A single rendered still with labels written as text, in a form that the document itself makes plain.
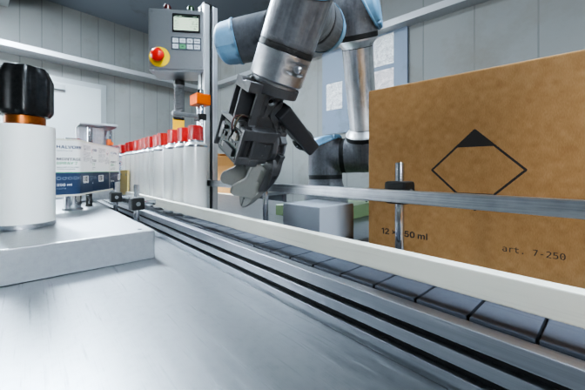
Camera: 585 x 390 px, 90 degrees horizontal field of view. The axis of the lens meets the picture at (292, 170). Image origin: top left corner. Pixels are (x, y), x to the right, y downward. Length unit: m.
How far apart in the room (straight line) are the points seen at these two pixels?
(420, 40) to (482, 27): 0.48
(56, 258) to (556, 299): 0.56
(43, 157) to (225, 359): 0.53
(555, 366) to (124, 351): 0.31
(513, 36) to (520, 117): 2.50
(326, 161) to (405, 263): 0.71
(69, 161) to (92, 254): 0.42
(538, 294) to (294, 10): 0.34
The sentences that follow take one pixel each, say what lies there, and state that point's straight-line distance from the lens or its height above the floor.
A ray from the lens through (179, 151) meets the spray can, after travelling 0.72.
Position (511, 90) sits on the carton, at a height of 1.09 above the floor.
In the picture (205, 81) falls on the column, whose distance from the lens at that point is 0.97.
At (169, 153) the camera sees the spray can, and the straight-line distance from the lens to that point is 0.77.
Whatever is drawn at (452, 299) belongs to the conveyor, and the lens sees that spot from 0.29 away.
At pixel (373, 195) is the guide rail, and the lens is 0.36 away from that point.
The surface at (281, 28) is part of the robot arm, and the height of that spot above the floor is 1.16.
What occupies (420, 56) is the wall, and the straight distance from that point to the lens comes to 3.09.
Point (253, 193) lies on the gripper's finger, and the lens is 0.47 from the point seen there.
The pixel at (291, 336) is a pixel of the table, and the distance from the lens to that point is 0.31.
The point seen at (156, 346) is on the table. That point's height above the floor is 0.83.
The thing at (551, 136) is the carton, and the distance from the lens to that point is 0.46.
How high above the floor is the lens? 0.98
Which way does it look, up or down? level
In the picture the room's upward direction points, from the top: straight up
